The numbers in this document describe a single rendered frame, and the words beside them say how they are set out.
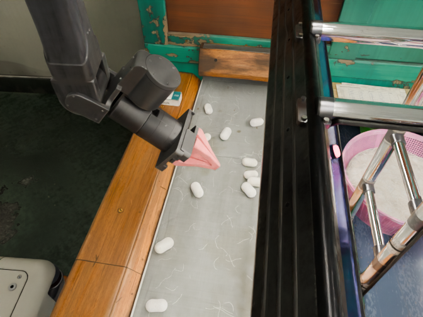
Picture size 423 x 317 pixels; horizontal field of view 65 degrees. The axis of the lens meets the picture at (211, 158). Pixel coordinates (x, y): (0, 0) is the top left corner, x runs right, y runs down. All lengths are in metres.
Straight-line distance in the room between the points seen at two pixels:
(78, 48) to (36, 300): 0.91
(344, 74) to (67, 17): 0.72
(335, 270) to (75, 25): 0.37
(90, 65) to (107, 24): 1.50
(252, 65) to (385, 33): 0.49
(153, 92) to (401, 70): 0.70
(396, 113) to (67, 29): 0.36
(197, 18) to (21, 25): 1.42
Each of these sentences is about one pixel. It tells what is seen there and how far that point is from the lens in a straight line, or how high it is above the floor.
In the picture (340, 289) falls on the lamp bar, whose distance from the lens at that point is 0.22.
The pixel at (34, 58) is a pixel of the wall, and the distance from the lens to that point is 2.28.
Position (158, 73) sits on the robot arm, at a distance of 0.47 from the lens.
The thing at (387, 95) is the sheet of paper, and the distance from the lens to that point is 0.97.
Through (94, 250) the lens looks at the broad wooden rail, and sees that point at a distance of 0.63.
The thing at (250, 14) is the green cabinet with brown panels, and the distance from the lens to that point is 0.89.
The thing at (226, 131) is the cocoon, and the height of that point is 0.76.
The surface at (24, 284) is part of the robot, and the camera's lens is 1.24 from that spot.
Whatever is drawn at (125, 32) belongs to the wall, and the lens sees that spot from 1.95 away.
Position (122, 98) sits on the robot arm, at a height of 1.00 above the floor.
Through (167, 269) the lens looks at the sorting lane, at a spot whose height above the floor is 0.74.
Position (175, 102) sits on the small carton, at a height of 0.78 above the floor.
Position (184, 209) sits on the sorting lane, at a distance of 0.67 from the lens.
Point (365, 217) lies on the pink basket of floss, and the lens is 0.78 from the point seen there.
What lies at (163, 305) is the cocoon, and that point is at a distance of 0.58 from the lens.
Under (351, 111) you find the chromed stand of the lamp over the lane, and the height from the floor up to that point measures 1.12.
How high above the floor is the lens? 1.30
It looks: 48 degrees down
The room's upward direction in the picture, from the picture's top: straight up
